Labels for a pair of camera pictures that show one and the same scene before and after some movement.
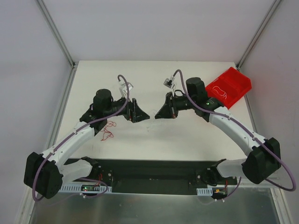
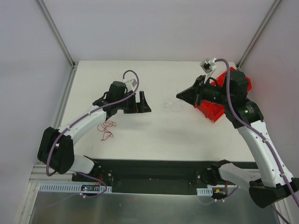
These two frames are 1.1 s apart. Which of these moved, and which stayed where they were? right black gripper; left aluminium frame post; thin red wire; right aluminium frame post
Moved: right black gripper
Stayed: right aluminium frame post; left aluminium frame post; thin red wire
